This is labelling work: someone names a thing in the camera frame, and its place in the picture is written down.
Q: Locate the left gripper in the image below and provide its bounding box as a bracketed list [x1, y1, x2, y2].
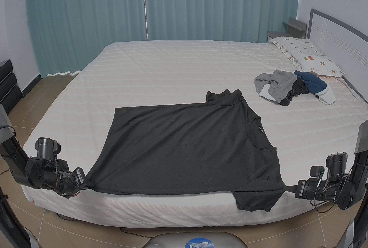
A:
[59, 167, 86, 199]

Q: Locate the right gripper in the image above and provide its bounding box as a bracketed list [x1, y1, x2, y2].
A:
[295, 180, 320, 201]

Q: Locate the black T-shirt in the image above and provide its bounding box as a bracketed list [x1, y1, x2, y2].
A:
[86, 89, 286, 212]

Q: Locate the pile of clothes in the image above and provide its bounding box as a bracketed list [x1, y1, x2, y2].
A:
[254, 69, 336, 107]

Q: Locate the bed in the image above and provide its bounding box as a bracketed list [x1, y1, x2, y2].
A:
[20, 8, 368, 227]

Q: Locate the black chest of drawers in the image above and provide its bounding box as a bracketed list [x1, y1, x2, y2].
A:
[0, 59, 23, 115]

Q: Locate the white printed pillow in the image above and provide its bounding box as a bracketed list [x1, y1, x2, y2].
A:
[269, 36, 345, 78]

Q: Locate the grey bedside table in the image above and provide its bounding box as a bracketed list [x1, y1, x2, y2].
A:
[267, 17, 307, 43]

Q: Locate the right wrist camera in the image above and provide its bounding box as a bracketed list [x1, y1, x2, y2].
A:
[309, 165, 326, 179]

